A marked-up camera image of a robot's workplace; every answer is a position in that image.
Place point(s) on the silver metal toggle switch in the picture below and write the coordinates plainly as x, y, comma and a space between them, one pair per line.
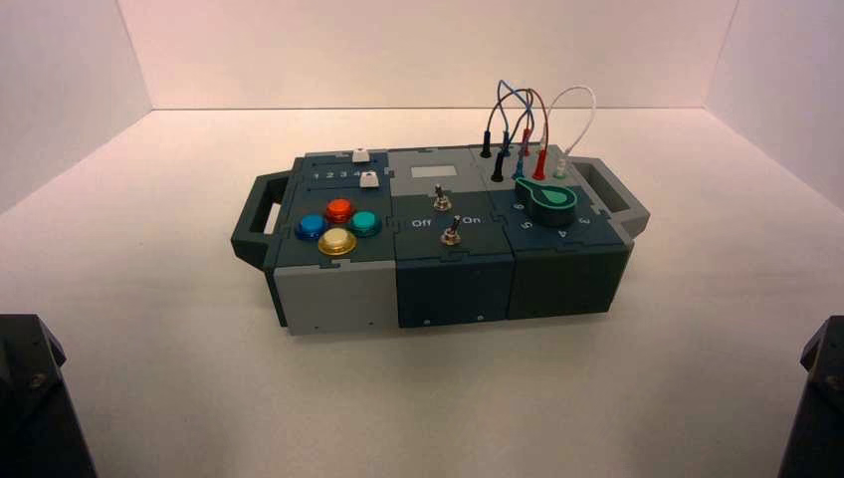
451, 233
440, 199

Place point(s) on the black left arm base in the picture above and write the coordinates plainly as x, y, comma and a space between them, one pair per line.
33, 422

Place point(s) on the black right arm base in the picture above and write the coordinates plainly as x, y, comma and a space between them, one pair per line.
821, 429

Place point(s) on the teal and grey control box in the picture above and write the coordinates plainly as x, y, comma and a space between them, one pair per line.
455, 277

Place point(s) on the green round push button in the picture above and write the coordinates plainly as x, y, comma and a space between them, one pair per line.
363, 223

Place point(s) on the small grey display screen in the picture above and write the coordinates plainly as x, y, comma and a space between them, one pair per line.
434, 172

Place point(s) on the white slider knob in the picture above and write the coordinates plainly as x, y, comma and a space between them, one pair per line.
359, 156
369, 179

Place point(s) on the yellow round push button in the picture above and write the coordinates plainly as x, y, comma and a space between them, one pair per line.
337, 241

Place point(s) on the red round push button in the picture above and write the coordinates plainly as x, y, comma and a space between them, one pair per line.
339, 210

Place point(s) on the blue round push button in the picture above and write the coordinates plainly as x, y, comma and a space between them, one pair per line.
310, 226

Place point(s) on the green rotary selector knob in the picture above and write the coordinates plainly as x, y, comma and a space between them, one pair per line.
550, 201

